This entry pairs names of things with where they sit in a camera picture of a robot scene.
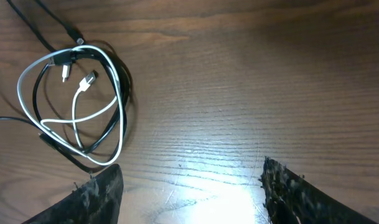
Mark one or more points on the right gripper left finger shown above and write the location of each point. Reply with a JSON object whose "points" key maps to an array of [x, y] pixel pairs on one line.
{"points": [[96, 201]]}

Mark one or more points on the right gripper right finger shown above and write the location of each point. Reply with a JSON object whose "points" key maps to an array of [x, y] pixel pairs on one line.
{"points": [[291, 199]]}

